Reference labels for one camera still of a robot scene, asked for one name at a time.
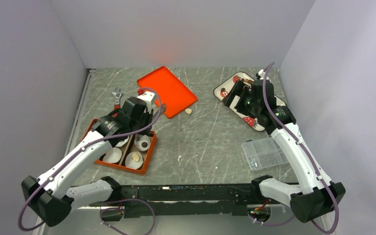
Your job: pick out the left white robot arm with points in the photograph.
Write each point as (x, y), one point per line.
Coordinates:
(52, 196)

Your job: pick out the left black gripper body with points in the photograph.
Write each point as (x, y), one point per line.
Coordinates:
(145, 120)

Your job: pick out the orange chocolate box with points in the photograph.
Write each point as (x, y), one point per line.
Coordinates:
(126, 149)

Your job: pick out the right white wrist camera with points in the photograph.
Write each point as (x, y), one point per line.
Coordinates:
(260, 74)

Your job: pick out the cream white chocolate piece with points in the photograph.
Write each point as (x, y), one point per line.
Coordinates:
(188, 111)

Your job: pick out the oval white chocolate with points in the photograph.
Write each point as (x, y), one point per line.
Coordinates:
(135, 157)

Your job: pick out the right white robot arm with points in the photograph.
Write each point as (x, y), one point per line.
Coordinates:
(316, 194)

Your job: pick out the white strawberry tray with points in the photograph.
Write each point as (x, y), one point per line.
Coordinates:
(227, 89)

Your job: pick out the red handled adjustable wrench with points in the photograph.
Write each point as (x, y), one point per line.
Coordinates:
(117, 93)

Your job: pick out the orange box lid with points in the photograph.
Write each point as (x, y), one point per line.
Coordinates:
(170, 89)

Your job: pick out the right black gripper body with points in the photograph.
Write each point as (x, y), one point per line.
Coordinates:
(250, 106)

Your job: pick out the dark swirl chocolate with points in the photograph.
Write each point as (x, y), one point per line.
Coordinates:
(144, 144)

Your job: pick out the clear plastic screw box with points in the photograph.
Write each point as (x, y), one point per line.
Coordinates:
(263, 153)

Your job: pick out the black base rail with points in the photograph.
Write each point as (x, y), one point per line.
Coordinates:
(144, 200)

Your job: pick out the white paper cup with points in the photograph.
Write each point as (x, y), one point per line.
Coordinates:
(122, 142)
(113, 156)
(138, 141)
(129, 163)

